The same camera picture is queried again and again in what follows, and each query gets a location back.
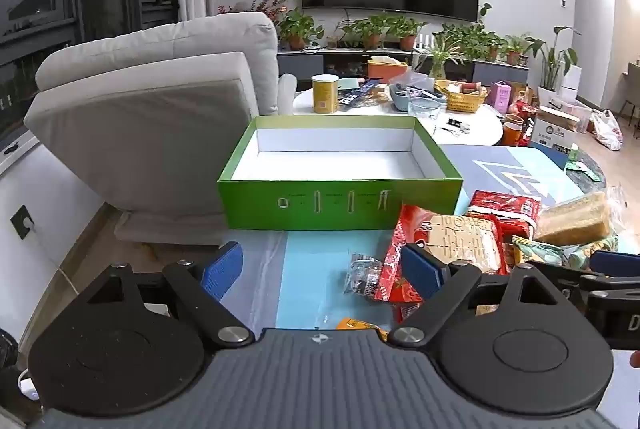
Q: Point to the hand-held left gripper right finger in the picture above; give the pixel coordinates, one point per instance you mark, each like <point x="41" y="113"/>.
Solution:
<point x="422" y="270"/>

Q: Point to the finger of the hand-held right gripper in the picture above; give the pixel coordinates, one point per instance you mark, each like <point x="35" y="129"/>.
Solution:
<point x="565" y="276"/>
<point x="617" y="261"/>

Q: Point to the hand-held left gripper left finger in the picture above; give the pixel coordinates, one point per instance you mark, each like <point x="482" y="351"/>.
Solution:
<point x="222" y="270"/>

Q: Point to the light green cracker packet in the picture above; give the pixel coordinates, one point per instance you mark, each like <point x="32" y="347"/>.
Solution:
<point x="540" y="254"/>

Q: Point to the red packet with beige cracker print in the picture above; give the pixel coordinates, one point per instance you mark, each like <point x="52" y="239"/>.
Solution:
<point x="465" y="244"/>

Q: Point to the bread loaf packet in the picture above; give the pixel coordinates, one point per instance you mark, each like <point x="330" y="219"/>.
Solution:
<point x="575" y="219"/>

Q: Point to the small dark snack packet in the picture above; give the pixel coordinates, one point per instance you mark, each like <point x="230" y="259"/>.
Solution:
<point x="362" y="276"/>

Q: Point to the green cardboard box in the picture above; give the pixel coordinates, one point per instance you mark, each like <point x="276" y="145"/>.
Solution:
<point x="250" y="209"/>

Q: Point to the red snack packet white stripe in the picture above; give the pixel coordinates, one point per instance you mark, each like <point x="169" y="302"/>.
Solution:
<point x="505" y="204"/>

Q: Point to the person's right hand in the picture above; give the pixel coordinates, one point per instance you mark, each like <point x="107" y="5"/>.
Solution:
<point x="636" y="359"/>

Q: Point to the dark marble round table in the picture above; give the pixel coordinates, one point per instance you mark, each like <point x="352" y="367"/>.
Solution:
<point x="582" y="186"/>

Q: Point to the blue and grey table mat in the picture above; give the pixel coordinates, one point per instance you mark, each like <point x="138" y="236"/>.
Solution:
<point x="325" y="279"/>

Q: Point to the green sachets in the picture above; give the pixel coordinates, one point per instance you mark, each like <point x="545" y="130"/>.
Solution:
<point x="582" y="169"/>

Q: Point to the white plastic bag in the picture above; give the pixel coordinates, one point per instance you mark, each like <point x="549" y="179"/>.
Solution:
<point x="607" y="131"/>

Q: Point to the scissors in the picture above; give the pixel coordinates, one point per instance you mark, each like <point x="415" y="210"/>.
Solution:
<point x="447" y="130"/>

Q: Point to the white cardboard box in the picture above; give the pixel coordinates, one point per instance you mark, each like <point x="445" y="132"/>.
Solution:
<point x="552" y="131"/>

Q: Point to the orange mug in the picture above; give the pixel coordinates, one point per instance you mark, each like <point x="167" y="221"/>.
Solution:
<point x="511" y="135"/>

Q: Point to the clear storage bin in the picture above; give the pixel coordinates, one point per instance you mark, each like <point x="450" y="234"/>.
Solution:
<point x="580" y="114"/>

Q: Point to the round white coffee table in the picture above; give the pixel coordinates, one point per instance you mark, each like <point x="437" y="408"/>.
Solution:
<point x="480" y="129"/>

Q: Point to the clear glass cup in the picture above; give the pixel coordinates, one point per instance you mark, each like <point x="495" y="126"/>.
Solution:
<point x="424" y="109"/>

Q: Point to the red foil bags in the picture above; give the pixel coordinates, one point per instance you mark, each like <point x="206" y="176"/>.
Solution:
<point x="522" y="114"/>

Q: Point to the grey-blue bowl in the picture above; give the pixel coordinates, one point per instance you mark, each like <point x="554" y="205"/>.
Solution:
<point x="400" y="101"/>

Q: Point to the yellow woven basket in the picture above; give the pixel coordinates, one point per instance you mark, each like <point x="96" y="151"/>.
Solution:
<point x="460" y="101"/>

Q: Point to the grey dining chair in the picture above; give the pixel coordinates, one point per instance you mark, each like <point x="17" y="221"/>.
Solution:
<point x="632" y="89"/>

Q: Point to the grey armchair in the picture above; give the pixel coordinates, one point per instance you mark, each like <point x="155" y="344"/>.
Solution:
<point x="150" y="109"/>

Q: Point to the white air purifier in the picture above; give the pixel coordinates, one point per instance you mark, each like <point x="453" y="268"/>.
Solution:
<point x="572" y="81"/>

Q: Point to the dark blue flat packet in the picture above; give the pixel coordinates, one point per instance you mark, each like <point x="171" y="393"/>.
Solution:
<point x="357" y="94"/>

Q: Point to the pink carton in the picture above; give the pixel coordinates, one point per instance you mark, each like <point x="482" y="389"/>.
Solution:
<point x="500" y="98"/>

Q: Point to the brown paper bag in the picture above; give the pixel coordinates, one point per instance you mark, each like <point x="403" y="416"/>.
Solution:
<point x="520" y="90"/>

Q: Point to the yellow tin can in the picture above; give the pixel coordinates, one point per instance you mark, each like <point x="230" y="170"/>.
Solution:
<point x="325" y="96"/>

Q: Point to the orange tissue box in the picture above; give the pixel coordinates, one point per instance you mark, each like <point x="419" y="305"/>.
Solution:
<point x="387" y="71"/>

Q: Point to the tall plant in white pot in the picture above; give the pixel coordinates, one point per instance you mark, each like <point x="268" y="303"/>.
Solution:
<point x="550" y="64"/>

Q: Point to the plant in glass vase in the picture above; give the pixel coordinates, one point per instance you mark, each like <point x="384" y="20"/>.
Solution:
<point x="438" y="61"/>

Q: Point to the white power strip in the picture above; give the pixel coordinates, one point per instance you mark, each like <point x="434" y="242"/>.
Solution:
<point x="30" y="389"/>

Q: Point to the potted green plant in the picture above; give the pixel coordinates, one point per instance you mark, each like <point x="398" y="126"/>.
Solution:
<point x="480" y="41"/>
<point x="513" y="54"/>
<point x="297" y="31"/>
<point x="372" y="34"/>
<point x="407" y="36"/>

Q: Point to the grey television cabinet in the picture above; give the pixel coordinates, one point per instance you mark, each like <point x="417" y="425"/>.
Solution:
<point x="310" y="59"/>

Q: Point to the red berry branches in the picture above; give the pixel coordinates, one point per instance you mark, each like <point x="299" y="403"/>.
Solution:
<point x="267" y="4"/>

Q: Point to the black wall socket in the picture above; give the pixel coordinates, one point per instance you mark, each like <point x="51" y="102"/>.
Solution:
<point x="22" y="221"/>

